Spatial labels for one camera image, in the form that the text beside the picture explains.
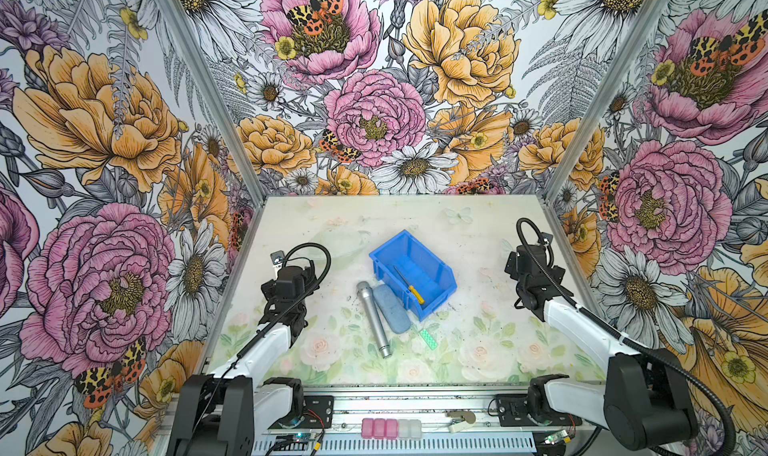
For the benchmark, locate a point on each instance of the silver aluminium corner post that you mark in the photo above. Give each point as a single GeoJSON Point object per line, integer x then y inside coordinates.
{"type": "Point", "coordinates": [190, 51]}

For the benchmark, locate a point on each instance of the yellow-handled screwdriver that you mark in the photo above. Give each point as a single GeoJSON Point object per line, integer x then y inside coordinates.
{"type": "Point", "coordinates": [409, 286]}

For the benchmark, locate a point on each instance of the blue plastic bin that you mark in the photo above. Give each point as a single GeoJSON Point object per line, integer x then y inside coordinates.
{"type": "Point", "coordinates": [431, 277]}

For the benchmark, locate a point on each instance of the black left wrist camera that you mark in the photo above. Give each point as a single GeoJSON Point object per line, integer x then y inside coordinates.
{"type": "Point", "coordinates": [289, 274]}

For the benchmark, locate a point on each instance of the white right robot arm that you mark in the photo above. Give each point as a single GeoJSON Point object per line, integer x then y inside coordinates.
{"type": "Point", "coordinates": [642, 401]}

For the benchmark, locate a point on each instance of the silver right corner post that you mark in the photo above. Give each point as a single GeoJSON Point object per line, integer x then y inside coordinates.
{"type": "Point", "coordinates": [646, 22]}

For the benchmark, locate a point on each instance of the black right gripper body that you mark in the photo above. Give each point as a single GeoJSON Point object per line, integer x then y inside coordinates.
{"type": "Point", "coordinates": [511, 263]}

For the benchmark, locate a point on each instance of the small green perforated strip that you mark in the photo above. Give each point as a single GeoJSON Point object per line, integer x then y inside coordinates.
{"type": "Point", "coordinates": [429, 340]}

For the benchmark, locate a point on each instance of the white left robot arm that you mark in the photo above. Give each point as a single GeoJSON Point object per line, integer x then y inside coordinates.
{"type": "Point", "coordinates": [222, 413]}

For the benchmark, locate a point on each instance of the pink and white button block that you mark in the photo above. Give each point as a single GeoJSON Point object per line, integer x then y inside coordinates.
{"type": "Point", "coordinates": [391, 429]}

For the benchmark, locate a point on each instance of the silver metal cylinder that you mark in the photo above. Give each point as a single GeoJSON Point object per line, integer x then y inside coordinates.
{"type": "Point", "coordinates": [366, 297]}

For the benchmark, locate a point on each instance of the blue-grey oval case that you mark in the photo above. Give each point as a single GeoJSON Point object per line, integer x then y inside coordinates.
{"type": "Point", "coordinates": [392, 308]}

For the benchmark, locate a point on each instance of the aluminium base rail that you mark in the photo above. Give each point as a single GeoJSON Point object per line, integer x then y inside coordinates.
{"type": "Point", "coordinates": [485, 419]}

